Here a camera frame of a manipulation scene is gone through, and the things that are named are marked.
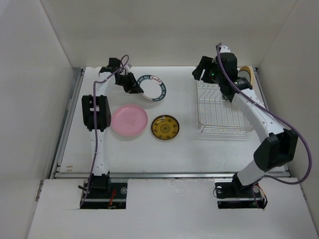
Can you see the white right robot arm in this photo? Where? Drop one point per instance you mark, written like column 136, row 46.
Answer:
column 277, row 144

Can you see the yellow patterned small plate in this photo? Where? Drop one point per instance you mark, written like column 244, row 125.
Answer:
column 165, row 127

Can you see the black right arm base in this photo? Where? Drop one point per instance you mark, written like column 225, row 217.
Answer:
column 227, row 197

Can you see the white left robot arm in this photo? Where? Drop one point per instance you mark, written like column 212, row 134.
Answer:
column 112, row 152

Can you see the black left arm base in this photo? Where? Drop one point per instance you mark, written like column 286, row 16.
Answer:
column 114, row 199

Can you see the metal wire dish rack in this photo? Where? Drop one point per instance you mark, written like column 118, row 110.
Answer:
column 216, row 113

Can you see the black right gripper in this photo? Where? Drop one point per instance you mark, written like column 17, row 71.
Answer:
column 204, row 62

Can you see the white blue rimmed plate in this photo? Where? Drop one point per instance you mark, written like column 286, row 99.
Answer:
column 153, row 87

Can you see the pink plate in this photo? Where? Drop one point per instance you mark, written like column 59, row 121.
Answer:
column 129, row 120

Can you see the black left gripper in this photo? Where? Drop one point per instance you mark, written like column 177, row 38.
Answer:
column 133, row 87

